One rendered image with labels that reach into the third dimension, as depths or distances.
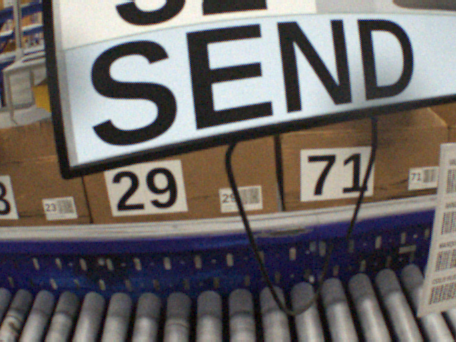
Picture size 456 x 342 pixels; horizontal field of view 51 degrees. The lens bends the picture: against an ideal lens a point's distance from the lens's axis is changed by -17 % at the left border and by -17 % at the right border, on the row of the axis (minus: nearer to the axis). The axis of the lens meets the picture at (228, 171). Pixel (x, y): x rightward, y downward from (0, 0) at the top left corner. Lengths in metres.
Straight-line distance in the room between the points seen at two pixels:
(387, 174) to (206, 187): 0.38
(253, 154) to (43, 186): 0.45
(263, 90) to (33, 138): 1.07
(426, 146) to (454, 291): 0.64
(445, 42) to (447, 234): 0.21
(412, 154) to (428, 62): 0.61
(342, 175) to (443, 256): 0.62
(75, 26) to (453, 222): 0.38
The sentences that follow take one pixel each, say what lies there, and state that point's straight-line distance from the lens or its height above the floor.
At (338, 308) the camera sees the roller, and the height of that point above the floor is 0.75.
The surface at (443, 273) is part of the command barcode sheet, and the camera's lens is 0.54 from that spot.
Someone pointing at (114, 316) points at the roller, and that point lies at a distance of 1.10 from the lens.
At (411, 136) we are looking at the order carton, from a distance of 1.13.
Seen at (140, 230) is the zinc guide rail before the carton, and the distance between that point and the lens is 1.11.
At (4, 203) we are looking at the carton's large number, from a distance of 1.22.
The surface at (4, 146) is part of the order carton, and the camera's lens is 1.50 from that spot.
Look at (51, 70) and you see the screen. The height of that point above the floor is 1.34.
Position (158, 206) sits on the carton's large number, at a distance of 1.12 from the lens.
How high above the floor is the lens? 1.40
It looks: 23 degrees down
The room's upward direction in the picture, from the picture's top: 5 degrees counter-clockwise
